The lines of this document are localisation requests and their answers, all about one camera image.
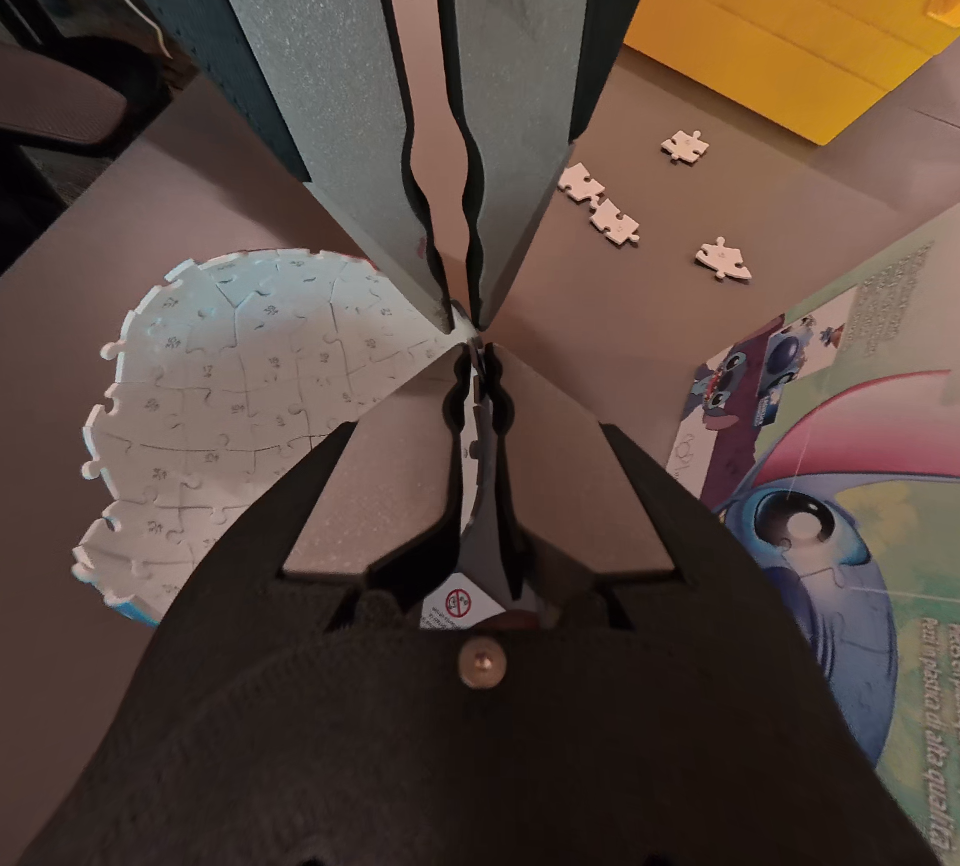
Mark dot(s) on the partly built blue puzzle ball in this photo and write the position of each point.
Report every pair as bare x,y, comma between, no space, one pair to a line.
225,393

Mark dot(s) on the white instruction leaflet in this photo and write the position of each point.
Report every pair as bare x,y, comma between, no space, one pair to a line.
457,603

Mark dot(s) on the grey mesh office chair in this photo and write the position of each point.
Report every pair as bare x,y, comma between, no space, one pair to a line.
52,93

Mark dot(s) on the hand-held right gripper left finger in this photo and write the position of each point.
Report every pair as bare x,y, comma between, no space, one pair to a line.
382,498

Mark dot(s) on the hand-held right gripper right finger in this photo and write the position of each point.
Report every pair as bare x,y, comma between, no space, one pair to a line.
585,498

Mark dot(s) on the printed cardboard puzzle box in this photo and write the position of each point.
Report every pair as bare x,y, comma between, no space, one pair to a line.
840,506

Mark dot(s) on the yellow plastic bin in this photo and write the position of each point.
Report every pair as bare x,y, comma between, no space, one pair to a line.
787,18

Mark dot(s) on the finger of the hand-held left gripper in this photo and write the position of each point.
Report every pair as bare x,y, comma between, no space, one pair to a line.
517,93
322,93

